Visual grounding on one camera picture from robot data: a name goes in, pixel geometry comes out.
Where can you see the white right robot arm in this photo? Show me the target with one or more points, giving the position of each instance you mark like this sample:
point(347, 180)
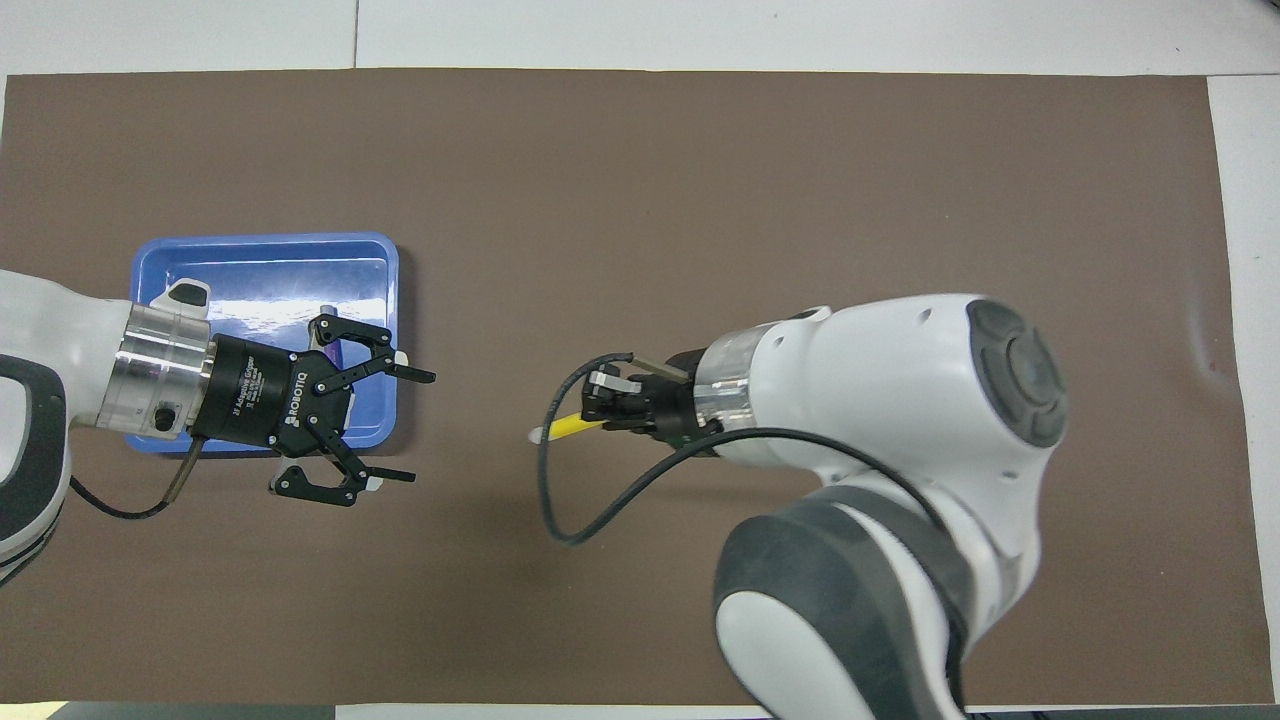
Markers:
point(880, 400)

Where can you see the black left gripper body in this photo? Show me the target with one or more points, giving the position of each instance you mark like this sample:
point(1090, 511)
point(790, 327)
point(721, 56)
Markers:
point(260, 395)

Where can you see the blue plastic tray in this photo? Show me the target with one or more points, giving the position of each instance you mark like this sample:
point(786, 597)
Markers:
point(260, 270)

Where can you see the yellow marker pen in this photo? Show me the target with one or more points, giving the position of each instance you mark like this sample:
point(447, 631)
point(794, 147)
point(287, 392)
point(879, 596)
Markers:
point(570, 427)

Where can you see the purple marker pen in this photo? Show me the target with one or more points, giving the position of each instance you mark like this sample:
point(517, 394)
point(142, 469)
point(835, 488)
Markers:
point(326, 310)

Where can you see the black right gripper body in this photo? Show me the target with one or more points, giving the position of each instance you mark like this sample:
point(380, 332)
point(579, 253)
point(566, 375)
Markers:
point(670, 400)

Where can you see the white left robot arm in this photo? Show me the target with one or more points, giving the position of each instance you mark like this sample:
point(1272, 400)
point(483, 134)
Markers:
point(60, 340)

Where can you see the brown table mat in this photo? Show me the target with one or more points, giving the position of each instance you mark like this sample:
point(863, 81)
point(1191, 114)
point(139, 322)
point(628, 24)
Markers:
point(640, 180)

